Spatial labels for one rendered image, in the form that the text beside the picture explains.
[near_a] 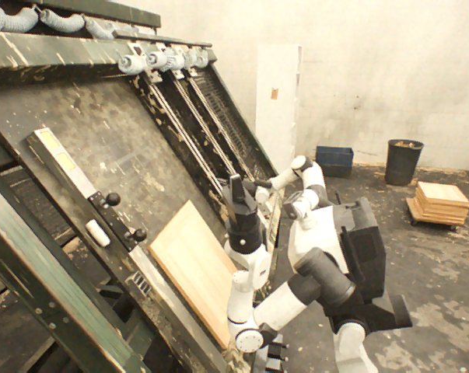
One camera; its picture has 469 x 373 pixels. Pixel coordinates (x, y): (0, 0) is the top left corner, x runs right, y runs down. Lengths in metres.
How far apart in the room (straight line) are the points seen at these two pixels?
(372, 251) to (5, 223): 0.97
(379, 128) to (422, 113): 0.71
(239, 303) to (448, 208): 3.58
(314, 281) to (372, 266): 0.25
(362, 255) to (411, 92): 5.43
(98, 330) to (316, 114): 5.83
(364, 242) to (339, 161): 4.43
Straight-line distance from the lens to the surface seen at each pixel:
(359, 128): 6.36
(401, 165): 5.43
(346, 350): 1.36
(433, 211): 4.24
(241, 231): 0.74
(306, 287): 0.92
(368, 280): 1.13
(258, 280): 0.84
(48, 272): 0.82
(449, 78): 6.46
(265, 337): 0.99
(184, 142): 1.50
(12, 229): 0.81
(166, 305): 1.05
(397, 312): 1.31
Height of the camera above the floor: 1.88
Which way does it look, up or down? 23 degrees down
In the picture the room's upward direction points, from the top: straight up
